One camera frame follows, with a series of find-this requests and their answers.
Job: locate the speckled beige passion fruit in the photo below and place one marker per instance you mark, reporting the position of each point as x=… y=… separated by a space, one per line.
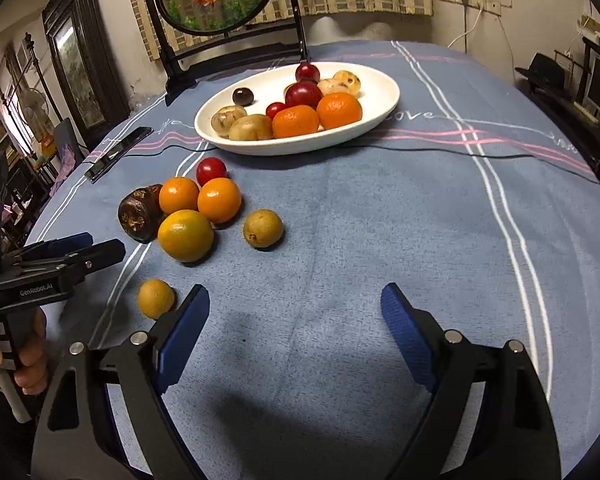
x=352 y=81

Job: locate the dark framed wall painting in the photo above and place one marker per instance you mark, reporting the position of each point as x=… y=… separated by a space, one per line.
x=85 y=67

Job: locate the dark purple small plum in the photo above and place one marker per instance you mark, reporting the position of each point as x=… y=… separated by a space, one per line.
x=243 y=96

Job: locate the white oval plate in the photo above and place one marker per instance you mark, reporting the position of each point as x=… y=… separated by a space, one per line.
x=378 y=97

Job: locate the black hat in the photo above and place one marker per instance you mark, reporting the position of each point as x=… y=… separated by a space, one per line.
x=544 y=73

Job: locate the black desk shelf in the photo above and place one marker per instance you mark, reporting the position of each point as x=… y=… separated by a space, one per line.
x=576 y=118

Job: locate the pale cream round fruit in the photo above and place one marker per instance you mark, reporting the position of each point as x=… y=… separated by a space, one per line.
x=331 y=86

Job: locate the tan round fruit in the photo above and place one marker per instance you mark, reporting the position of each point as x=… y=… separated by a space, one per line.
x=225 y=117

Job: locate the large orange mandarin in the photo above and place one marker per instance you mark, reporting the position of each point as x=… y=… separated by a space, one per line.
x=295 y=121
x=339 y=109

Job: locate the standing fan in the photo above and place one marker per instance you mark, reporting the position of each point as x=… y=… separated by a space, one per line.
x=33 y=111

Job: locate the yellow-green orange fruit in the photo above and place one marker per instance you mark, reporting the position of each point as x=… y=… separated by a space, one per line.
x=186 y=235

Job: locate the small yellow-brown longan fruit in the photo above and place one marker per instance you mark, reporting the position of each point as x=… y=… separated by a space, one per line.
x=155 y=298

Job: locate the small orange tangerine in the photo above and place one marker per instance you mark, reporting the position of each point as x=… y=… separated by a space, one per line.
x=178 y=193
x=219 y=200

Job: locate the small olive longan fruit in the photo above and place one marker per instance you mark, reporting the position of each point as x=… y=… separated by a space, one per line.
x=263 y=228

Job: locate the striped beige pepino fruit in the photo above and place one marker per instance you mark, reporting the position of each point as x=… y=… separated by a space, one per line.
x=256 y=127

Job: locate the goldfish round screen ornament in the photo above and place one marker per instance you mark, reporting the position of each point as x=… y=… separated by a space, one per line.
x=186 y=28

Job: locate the dark brown mangosteen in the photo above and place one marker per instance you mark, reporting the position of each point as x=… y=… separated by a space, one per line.
x=307 y=72
x=140 y=214

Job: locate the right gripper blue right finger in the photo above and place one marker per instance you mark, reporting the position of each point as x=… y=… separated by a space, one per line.
x=415 y=332

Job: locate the small red cherry tomato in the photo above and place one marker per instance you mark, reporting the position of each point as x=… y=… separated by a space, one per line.
x=210 y=168

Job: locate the black smartphone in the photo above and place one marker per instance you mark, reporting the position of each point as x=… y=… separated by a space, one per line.
x=109 y=159

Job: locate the blue striped tablecloth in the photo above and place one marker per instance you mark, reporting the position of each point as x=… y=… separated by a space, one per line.
x=467 y=197

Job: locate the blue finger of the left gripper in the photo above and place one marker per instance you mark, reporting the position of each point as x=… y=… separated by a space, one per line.
x=85 y=261
x=58 y=248

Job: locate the large red plum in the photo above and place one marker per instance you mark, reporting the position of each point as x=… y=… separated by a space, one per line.
x=303 y=93

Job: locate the person left hand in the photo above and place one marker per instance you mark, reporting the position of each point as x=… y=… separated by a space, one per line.
x=32 y=378

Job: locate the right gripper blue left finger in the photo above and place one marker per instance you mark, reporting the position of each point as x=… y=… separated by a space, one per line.
x=175 y=335

